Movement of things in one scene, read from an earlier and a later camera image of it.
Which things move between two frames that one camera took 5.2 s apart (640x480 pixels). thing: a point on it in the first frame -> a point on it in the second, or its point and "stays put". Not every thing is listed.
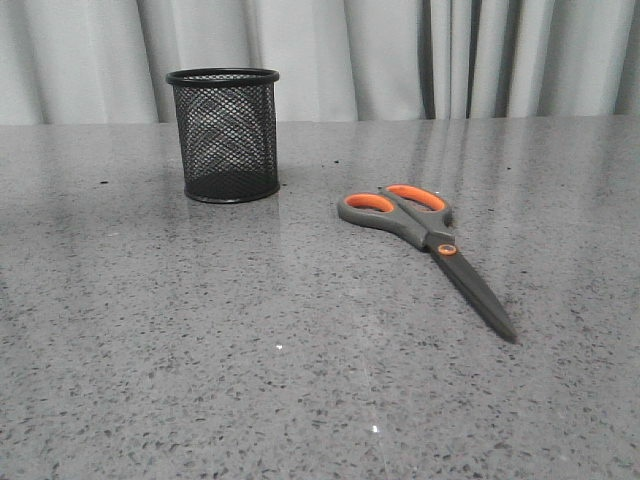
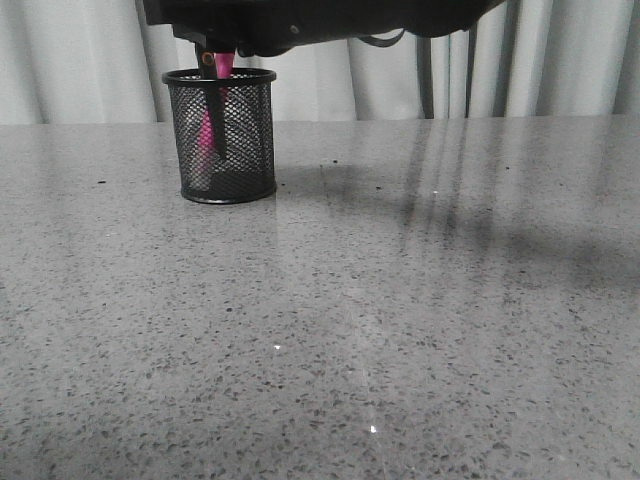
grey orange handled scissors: [423, 218] -> [207, 53]
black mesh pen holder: [228, 129] stays put
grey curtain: [107, 61] stays put
